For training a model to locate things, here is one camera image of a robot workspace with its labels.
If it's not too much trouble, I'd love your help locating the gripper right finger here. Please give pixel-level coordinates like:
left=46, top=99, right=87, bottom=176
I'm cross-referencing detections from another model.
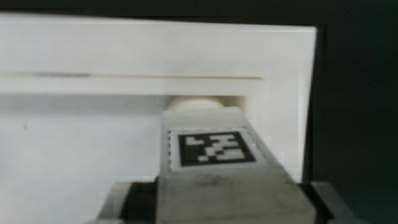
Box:
left=300, top=182, right=359, bottom=224

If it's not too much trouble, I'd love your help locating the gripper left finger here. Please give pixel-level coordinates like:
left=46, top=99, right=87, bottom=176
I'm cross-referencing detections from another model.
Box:
left=90, top=179, right=158, bottom=224

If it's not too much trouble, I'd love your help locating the white table leg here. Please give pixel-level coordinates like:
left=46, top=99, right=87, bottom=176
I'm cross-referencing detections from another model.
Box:
left=154, top=96, right=316, bottom=224

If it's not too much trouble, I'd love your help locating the white square table top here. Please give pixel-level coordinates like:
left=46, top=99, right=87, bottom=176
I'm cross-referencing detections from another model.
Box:
left=0, top=13, right=316, bottom=224

